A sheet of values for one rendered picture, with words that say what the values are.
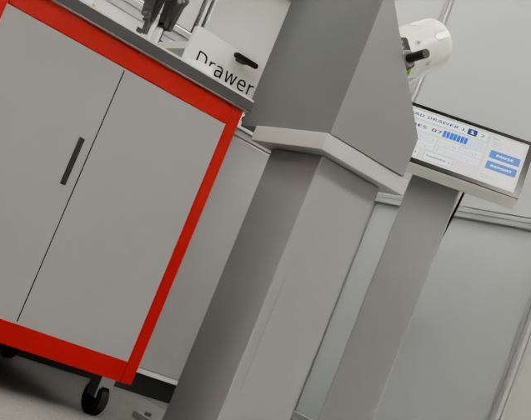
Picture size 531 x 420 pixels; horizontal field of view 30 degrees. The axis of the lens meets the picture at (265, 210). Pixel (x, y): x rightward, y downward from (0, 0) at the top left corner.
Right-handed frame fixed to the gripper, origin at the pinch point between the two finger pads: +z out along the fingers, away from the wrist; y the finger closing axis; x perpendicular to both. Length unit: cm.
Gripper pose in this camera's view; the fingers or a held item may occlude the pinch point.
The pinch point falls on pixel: (149, 37)
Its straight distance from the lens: 245.2
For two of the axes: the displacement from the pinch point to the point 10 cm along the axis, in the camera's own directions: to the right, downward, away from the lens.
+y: -5.5, -3.2, -7.7
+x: 7.5, 2.2, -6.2
